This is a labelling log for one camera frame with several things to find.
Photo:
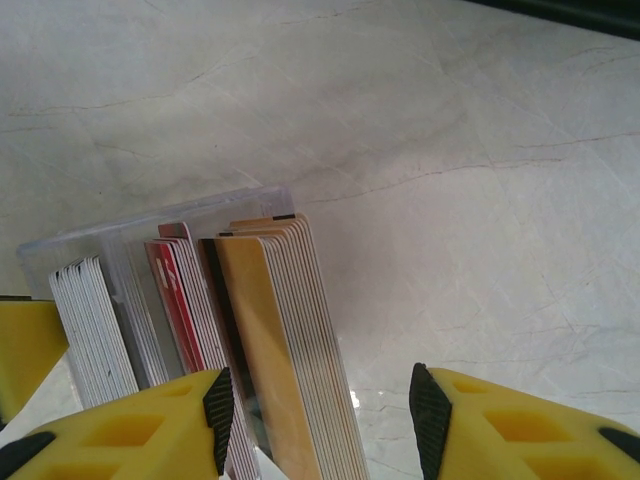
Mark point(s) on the red card stack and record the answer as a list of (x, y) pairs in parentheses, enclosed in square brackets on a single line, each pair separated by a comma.
[(175, 300)]

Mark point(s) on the gold card stack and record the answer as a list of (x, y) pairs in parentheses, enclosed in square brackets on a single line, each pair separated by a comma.
[(270, 325)]

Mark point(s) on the white card stack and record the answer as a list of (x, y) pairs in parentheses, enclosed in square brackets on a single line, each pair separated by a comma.
[(92, 330)]

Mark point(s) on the black folding chessboard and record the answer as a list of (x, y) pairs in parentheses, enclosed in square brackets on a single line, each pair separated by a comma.
[(575, 10)]

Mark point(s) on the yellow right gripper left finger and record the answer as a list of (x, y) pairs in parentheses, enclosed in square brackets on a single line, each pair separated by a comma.
[(125, 440)]

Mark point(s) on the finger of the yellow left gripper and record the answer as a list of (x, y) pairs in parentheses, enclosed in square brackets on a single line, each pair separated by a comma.
[(25, 350)]

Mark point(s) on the clear acrylic card stand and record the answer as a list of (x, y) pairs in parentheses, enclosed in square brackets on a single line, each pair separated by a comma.
[(150, 225)]

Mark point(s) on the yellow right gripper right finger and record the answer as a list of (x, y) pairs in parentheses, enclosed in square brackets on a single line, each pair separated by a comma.
[(525, 435)]

